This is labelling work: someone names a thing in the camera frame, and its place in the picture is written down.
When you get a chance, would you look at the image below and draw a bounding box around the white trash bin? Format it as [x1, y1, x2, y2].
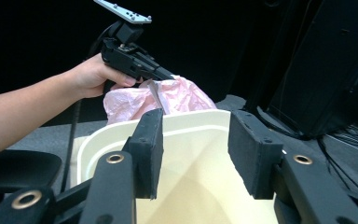
[69, 108, 281, 224]

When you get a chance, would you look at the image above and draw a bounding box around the black floor cable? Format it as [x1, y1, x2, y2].
[318, 136, 357, 189]

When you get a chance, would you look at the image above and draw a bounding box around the tangle of floor cables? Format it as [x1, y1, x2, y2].
[329, 124, 358, 149]

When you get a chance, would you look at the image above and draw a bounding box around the pink plastic bag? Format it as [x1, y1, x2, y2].
[103, 74, 217, 125]

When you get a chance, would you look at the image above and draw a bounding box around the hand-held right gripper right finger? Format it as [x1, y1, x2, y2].
[227, 109, 358, 224]

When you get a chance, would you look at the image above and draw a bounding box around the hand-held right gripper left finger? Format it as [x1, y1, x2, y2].
[78, 107, 165, 224]

